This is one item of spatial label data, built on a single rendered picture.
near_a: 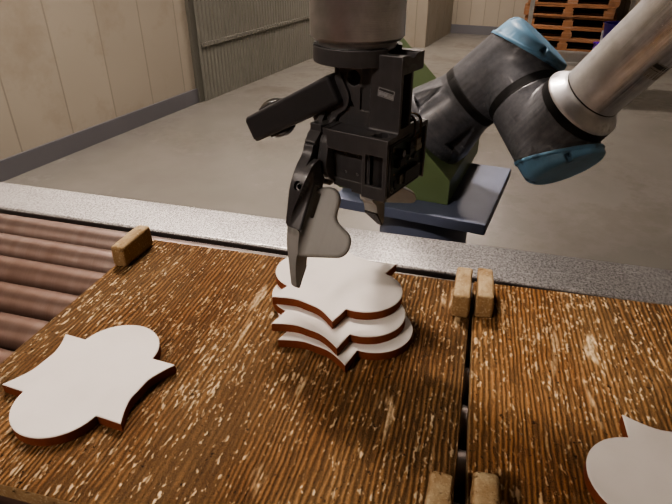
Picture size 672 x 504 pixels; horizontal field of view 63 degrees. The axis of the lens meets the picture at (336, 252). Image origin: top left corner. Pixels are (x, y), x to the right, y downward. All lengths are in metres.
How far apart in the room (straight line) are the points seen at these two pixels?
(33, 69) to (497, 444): 3.70
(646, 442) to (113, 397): 0.42
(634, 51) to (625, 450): 0.49
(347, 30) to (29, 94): 3.55
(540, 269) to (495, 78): 0.33
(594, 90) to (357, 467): 0.58
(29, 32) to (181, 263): 3.33
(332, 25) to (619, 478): 0.38
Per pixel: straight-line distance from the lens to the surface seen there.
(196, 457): 0.45
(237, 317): 0.57
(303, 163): 0.46
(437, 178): 0.95
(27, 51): 3.91
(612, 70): 0.80
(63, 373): 0.54
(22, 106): 3.89
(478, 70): 0.93
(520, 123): 0.87
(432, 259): 0.71
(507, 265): 0.72
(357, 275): 0.57
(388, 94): 0.44
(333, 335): 0.51
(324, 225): 0.46
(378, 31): 0.43
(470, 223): 0.91
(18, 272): 0.78
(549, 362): 0.54
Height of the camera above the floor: 1.27
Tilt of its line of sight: 30 degrees down
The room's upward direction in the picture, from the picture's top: straight up
